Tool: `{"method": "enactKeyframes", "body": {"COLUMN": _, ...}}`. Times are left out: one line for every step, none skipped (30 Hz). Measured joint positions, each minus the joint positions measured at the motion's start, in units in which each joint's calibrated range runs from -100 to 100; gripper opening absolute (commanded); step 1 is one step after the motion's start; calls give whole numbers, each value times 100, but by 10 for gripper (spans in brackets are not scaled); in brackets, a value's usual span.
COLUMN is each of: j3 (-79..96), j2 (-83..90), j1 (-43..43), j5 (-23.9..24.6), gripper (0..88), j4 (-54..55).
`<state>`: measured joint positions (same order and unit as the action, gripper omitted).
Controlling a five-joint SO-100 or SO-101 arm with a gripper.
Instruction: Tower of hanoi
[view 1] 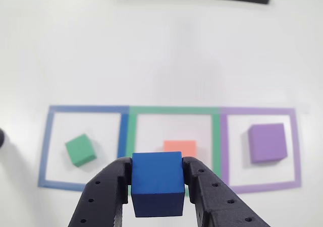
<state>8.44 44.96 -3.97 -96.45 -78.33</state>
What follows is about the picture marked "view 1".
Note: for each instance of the black tripod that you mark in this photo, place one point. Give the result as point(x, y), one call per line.
point(1, 138)

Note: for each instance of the blue square frame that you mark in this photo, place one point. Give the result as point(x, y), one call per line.
point(48, 136)

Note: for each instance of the green cube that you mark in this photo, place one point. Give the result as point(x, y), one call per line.
point(80, 150)

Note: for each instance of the small blue cube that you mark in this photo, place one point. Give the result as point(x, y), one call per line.
point(156, 174)

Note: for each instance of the large purple cube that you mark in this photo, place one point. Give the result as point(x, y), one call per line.
point(267, 143)

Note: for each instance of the purple square frame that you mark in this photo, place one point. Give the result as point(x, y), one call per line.
point(224, 146)

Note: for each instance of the green square frame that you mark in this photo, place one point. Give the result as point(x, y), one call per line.
point(131, 136)

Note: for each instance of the orange cube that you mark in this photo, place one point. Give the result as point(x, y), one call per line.
point(180, 146)

